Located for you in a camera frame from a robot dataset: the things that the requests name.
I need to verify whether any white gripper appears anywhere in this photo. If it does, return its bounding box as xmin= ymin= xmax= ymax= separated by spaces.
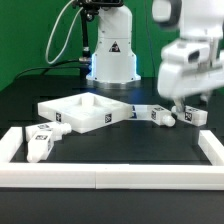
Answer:
xmin=157 ymin=39 xmax=224 ymax=113

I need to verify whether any black cable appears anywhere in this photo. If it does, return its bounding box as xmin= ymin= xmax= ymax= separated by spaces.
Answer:
xmin=0 ymin=59 xmax=88 ymax=92

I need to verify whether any white cable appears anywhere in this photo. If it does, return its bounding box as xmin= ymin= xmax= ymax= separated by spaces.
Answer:
xmin=44 ymin=0 xmax=84 ymax=65

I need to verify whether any white U-shaped fence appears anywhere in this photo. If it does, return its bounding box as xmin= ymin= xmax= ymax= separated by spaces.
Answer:
xmin=0 ymin=127 xmax=224 ymax=190

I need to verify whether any black post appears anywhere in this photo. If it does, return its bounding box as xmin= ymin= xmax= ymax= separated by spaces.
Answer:
xmin=72 ymin=0 xmax=123 ymax=76

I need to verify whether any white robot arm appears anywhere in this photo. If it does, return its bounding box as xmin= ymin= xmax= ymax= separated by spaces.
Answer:
xmin=87 ymin=0 xmax=224 ymax=111

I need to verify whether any white square tabletop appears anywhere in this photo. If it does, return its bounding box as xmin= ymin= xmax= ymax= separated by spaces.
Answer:
xmin=38 ymin=92 xmax=132 ymax=133

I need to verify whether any white sheet with tags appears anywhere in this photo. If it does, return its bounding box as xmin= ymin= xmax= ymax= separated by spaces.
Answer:
xmin=130 ymin=104 xmax=165 ymax=121

